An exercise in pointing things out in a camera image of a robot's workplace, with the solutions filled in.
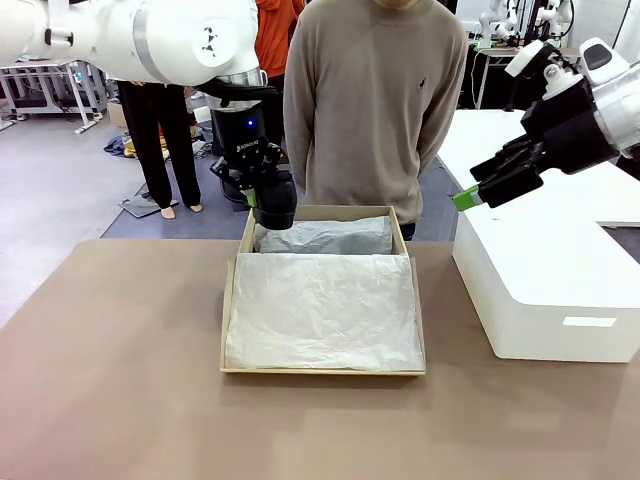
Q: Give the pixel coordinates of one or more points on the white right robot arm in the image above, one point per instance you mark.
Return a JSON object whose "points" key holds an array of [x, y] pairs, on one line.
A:
{"points": [[617, 107]]}

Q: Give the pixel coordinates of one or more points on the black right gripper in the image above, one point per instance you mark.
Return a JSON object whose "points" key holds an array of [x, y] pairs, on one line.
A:
{"points": [[575, 127]]}

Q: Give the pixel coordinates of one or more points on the background lab table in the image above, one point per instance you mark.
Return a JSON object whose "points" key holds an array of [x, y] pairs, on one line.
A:
{"points": [[492, 55]]}

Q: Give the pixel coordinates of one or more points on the bystander in orange top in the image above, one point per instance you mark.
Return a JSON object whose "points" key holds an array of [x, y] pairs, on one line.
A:
{"points": [[272, 35]]}

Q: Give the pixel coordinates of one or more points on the person in beige sweater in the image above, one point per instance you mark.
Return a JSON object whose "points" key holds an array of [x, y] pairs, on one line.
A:
{"points": [[370, 100]]}

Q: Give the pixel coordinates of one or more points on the bystander in cream jacket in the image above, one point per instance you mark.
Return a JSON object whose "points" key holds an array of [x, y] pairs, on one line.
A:
{"points": [[160, 140]]}

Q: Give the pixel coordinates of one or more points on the large white tissue sheet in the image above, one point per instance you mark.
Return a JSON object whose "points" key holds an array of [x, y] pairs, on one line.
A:
{"points": [[320, 310]]}

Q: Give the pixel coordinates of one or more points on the grey background workbench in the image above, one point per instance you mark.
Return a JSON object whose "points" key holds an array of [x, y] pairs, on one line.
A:
{"points": [[45, 90]]}

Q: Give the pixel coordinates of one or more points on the pile of clothes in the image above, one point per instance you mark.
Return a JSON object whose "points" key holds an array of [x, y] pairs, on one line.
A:
{"points": [[120, 147]]}

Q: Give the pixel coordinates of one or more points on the white rectangular label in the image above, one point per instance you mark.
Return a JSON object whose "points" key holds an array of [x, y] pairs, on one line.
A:
{"points": [[590, 322]]}

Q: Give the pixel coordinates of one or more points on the white table block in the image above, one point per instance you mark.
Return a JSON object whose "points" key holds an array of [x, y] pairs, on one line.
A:
{"points": [[545, 260]]}

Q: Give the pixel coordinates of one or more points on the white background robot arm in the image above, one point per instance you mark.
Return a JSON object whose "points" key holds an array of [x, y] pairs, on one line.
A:
{"points": [[495, 25], [560, 17]]}

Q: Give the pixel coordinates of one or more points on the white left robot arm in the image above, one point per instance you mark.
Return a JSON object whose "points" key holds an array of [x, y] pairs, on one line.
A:
{"points": [[125, 40]]}

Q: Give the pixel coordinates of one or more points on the brown cardboard shoe box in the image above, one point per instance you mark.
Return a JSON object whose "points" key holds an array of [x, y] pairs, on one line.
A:
{"points": [[320, 371]]}

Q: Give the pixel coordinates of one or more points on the grey flat floor board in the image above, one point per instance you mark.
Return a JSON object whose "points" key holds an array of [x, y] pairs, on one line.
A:
{"points": [[140, 206]]}

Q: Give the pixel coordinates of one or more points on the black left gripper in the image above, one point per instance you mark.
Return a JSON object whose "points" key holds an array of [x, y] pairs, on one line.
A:
{"points": [[240, 130]]}

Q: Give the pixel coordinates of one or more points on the small cardboard carton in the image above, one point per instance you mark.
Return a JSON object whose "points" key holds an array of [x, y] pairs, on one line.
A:
{"points": [[117, 115]]}

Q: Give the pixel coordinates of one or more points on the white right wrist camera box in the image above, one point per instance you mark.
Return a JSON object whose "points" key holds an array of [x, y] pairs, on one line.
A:
{"points": [[524, 57]]}

